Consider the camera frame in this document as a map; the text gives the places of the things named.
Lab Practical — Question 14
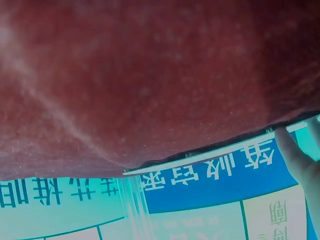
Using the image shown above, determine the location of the blue and white printed box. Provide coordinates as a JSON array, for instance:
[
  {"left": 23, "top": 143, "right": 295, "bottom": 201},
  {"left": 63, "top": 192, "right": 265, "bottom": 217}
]
[{"left": 0, "top": 119, "right": 320, "bottom": 240}]

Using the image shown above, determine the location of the person's right hand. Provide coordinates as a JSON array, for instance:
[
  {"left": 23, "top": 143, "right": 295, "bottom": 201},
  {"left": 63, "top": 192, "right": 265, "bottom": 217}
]
[{"left": 274, "top": 115, "right": 320, "bottom": 240}]

